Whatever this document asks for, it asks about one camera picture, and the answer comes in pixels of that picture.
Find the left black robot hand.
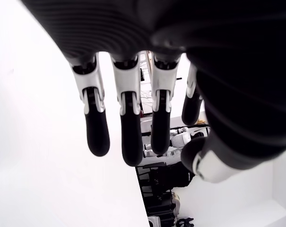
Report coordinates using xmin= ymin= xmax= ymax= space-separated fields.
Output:
xmin=19 ymin=0 xmax=286 ymax=184

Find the white humanoid robot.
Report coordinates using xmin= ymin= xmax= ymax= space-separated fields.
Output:
xmin=142 ymin=126 xmax=205 ymax=158

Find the black equipment rack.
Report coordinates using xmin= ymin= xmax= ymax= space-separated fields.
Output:
xmin=135 ymin=163 xmax=195 ymax=227

